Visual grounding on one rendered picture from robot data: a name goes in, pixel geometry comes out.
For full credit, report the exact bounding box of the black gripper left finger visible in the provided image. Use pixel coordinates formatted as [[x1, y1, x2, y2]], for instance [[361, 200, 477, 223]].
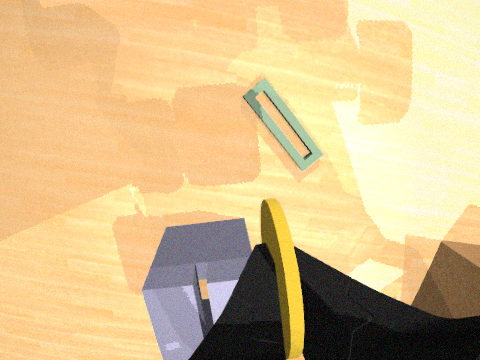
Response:
[[189, 243, 287, 360]]

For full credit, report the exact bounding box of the gold coin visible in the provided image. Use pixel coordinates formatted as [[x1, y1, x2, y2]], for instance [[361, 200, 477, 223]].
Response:
[[260, 199, 305, 360]]

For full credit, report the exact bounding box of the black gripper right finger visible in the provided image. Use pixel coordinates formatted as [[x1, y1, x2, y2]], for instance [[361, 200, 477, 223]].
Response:
[[293, 245, 480, 360]]

